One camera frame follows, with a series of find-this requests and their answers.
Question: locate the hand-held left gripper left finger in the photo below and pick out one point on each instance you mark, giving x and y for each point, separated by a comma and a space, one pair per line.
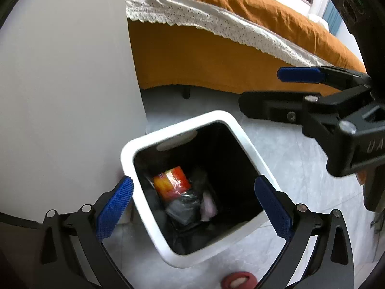
115, 207

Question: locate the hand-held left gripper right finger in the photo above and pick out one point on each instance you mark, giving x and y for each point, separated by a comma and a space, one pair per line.
273, 207

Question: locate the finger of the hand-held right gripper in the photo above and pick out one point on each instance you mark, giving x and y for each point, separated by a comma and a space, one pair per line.
270, 108
297, 74

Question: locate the white square trash bin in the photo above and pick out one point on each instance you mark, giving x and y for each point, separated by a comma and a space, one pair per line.
141, 213

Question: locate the black bin liner bag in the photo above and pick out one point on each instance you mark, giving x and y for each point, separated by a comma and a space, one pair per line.
234, 162

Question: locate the orange snack packet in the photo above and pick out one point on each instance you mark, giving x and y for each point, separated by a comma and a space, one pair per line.
171, 183

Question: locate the pink crumpled tissue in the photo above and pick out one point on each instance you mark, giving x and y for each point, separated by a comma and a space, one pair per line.
209, 204

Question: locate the clear plastic wrapper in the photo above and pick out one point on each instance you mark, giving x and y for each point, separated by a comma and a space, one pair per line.
183, 210

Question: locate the blue curtain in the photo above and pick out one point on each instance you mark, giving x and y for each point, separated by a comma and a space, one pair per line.
332, 15

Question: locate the red round object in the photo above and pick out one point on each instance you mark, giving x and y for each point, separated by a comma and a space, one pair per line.
239, 280

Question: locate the black bed leg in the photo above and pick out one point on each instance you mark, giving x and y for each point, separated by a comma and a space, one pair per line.
186, 91

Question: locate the orange bed base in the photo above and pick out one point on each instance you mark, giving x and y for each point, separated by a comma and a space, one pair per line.
195, 60

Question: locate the bedside desk unit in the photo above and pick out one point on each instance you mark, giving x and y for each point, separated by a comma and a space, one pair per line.
66, 96

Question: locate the white lace bed sheet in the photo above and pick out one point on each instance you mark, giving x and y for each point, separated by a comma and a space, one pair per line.
186, 10

